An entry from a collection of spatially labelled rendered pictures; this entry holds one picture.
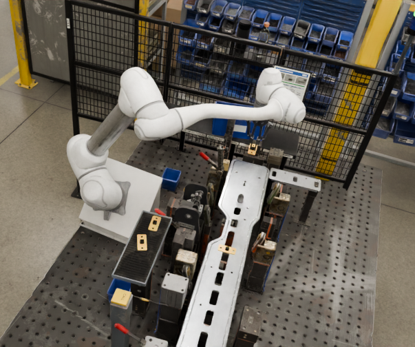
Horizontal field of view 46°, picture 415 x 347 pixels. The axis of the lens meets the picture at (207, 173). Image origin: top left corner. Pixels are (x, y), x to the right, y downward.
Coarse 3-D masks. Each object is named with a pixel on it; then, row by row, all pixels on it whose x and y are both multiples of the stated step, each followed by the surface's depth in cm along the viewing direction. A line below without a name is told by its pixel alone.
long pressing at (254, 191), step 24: (240, 168) 272; (264, 168) 274; (240, 192) 257; (264, 192) 260; (240, 216) 244; (216, 240) 230; (240, 240) 232; (216, 264) 220; (240, 264) 221; (216, 288) 210; (192, 312) 200; (216, 312) 201; (192, 336) 192; (216, 336) 193
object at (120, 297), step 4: (116, 288) 185; (116, 292) 184; (120, 292) 184; (124, 292) 184; (128, 292) 184; (116, 296) 183; (120, 296) 183; (124, 296) 183; (128, 296) 183; (112, 300) 181; (116, 300) 181; (120, 300) 181; (124, 300) 182; (128, 300) 182; (120, 304) 181; (124, 304) 180
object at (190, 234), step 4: (180, 228) 223; (184, 228) 224; (176, 232) 221; (180, 232) 221; (184, 232) 221; (188, 232) 221; (192, 232) 222; (184, 236) 219; (188, 236) 220; (192, 236) 220; (188, 240) 219; (192, 240) 219; (184, 244) 222; (188, 244) 221; (192, 244) 221; (184, 248) 223; (188, 248) 223; (192, 248) 225
